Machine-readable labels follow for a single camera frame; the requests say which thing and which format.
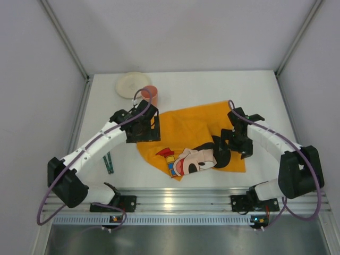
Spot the orange cartoon placemat cloth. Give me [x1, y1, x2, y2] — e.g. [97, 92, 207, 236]
[137, 101, 246, 181]

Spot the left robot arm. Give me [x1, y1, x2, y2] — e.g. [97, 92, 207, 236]
[47, 100, 160, 208]

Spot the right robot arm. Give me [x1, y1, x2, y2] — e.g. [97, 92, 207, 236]
[219, 107, 325, 201]

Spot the pink plastic cup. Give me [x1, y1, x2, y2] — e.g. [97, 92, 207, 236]
[141, 85, 158, 107]

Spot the cream round plate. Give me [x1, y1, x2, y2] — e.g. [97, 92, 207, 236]
[115, 72, 151, 99]

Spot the steel spoon teal handle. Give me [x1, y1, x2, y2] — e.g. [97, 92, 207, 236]
[107, 152, 114, 174]

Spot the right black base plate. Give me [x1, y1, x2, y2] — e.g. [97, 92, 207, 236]
[230, 195, 280, 213]

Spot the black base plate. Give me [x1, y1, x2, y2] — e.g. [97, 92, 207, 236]
[90, 195, 137, 213]
[230, 195, 280, 213]

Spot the aluminium mounting rail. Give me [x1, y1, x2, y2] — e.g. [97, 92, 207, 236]
[42, 188, 331, 215]

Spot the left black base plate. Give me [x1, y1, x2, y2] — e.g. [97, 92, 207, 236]
[90, 195, 137, 213]

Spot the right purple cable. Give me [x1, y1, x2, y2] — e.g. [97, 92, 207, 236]
[227, 99, 324, 231]

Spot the white slotted cable duct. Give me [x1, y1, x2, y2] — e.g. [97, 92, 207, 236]
[53, 214, 268, 226]

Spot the right aluminium frame post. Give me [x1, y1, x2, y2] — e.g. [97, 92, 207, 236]
[274, 0, 325, 79]

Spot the aluminium frame post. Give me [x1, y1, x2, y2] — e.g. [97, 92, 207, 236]
[38, 0, 90, 80]
[274, 0, 325, 79]

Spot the left aluminium frame post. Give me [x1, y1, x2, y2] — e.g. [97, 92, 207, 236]
[38, 0, 90, 80]

